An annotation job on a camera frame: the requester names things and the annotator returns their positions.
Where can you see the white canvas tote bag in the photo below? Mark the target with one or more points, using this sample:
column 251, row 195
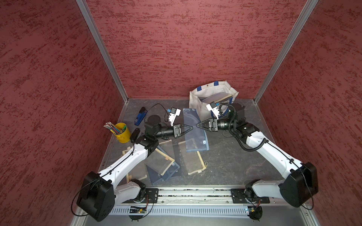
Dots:
column 204, row 91

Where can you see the beige trim mesh pouch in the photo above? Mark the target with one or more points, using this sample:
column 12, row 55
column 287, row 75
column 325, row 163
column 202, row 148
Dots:
column 159, row 161

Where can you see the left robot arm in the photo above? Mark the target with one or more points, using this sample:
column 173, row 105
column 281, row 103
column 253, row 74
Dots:
column 101, row 191

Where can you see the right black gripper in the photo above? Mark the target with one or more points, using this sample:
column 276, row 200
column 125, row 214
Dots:
column 214, row 128

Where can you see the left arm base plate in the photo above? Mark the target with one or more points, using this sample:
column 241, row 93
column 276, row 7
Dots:
column 147, row 195

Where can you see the dark blue mesh pouch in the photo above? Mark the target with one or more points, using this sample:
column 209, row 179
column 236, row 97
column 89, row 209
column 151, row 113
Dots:
column 172, row 171

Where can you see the yellow pencil cup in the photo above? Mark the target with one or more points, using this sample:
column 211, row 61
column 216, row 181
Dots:
column 122, row 133

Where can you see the large blue mesh pouch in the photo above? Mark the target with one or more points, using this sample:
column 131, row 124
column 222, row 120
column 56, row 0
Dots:
column 196, row 139

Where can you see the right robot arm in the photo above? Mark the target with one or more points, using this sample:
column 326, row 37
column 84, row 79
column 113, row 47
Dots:
column 299, row 180

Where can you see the left aluminium corner post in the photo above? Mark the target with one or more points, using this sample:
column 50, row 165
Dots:
column 82, row 4

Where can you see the coloured pencils bundle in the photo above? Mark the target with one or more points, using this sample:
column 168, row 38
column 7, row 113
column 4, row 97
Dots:
column 110, row 126

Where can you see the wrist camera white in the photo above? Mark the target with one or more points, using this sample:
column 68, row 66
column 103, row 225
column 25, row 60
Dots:
column 213, row 107
column 172, row 114

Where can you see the aluminium front rail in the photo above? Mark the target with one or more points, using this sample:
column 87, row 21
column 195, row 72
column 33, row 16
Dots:
column 194, row 202

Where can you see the right aluminium corner post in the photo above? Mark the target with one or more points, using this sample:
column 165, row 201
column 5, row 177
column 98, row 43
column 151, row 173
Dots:
column 291, row 38

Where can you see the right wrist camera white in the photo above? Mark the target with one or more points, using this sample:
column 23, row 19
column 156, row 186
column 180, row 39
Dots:
column 213, row 107

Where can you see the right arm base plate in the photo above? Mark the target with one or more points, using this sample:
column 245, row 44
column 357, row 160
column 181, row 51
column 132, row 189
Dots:
column 240, row 196

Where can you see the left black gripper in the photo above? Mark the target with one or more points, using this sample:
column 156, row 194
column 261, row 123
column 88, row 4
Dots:
column 177, row 131

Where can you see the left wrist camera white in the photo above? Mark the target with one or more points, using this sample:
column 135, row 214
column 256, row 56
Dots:
column 172, row 114

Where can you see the blue stapler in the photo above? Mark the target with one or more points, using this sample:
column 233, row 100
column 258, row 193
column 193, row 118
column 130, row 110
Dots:
column 140, row 117

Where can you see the aluminium corner post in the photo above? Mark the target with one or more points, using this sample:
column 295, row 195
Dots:
column 291, row 38
column 82, row 4

